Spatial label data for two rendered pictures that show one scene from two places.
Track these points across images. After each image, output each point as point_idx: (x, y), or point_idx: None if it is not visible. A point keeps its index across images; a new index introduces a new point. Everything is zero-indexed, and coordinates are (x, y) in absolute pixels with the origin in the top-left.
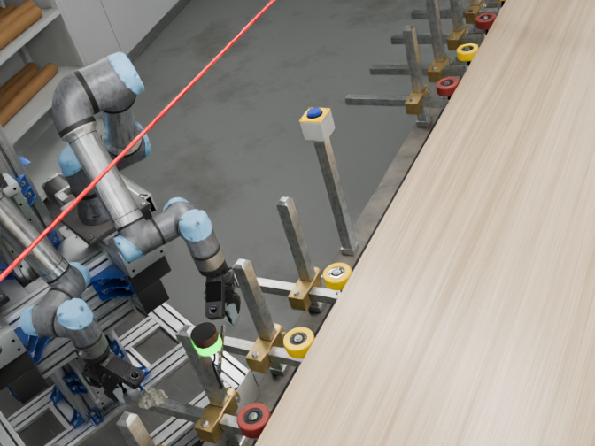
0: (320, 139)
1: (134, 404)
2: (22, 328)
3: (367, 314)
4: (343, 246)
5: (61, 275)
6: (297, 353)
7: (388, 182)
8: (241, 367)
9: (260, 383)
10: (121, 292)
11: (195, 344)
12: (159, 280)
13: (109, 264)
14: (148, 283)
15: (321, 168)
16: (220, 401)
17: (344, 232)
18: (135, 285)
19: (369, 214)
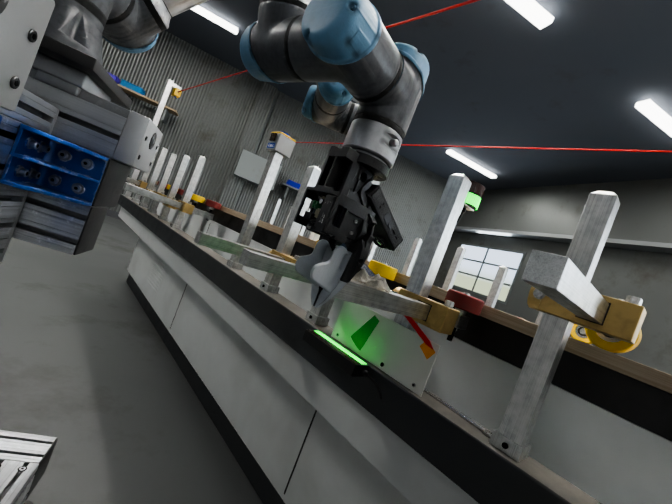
0: (287, 154)
1: (349, 297)
2: (361, 4)
3: None
4: (236, 260)
5: None
6: (395, 273)
7: (198, 244)
8: (24, 436)
9: (320, 330)
10: (55, 192)
11: (479, 190)
12: (107, 208)
13: (48, 131)
14: (104, 201)
15: (266, 180)
16: (431, 287)
17: (246, 245)
18: (101, 189)
19: (213, 254)
